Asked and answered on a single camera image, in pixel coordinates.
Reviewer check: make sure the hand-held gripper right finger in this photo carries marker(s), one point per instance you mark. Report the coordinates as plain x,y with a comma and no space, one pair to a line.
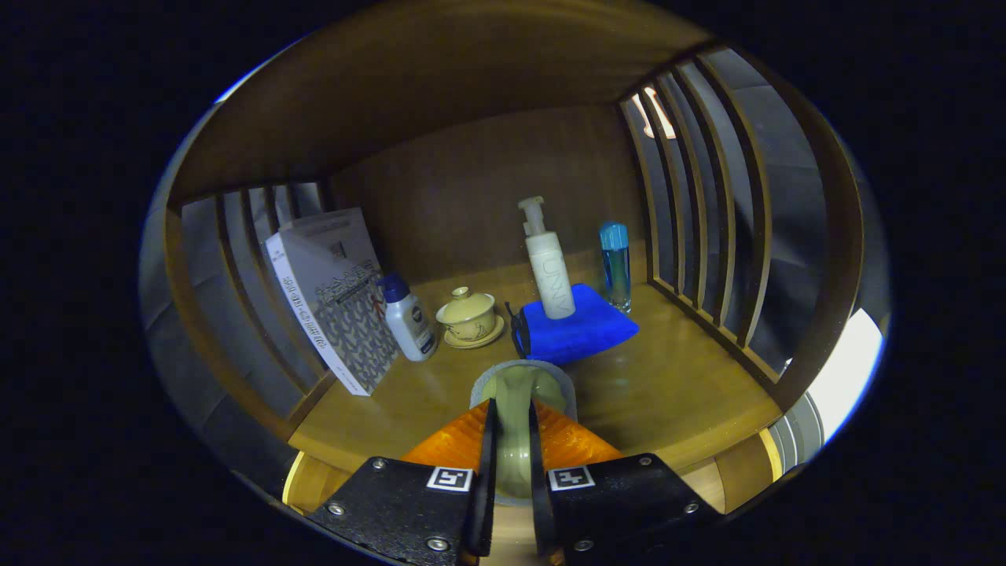
538,487

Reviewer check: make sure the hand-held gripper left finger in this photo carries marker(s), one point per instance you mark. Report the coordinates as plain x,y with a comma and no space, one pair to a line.
486,487

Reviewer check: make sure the green scrub brush grey pad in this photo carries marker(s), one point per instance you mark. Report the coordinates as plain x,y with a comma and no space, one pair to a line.
515,401

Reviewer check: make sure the brown wooden countertop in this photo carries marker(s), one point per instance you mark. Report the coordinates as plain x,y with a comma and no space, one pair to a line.
668,377

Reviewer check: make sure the brown wooden cabinet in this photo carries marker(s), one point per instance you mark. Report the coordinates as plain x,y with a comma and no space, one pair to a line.
440,118

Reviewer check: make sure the blue folded cloth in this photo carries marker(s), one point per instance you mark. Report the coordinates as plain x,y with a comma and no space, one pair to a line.
574,334

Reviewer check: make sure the yellow lidded teacup with saucer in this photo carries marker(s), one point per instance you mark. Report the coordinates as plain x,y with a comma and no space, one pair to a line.
469,316

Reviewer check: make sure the white bottle with blue cap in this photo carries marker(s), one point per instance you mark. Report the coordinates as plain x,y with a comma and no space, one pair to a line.
410,322

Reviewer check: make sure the white pump bottle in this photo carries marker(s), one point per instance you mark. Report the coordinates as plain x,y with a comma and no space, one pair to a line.
554,275

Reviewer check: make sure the clear blue bottle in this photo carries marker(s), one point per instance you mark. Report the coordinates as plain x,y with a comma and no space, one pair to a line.
615,267

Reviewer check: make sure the white patterned book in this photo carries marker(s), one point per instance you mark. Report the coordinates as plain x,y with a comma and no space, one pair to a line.
338,299

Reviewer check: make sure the white plastic box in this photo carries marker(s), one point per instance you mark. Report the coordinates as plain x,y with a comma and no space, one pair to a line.
849,369

